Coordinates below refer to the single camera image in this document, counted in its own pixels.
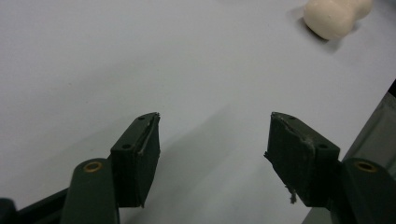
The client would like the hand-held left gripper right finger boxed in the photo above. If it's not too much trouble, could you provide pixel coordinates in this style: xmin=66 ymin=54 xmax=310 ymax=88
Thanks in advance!
xmin=263 ymin=111 xmax=396 ymax=224

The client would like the cream peanut-shaped toy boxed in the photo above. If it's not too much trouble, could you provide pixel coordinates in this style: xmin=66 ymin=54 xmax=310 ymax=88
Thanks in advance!
xmin=303 ymin=0 xmax=374 ymax=41

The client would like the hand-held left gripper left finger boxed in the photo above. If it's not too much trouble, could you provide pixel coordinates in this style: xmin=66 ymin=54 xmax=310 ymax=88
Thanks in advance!
xmin=60 ymin=111 xmax=162 ymax=224

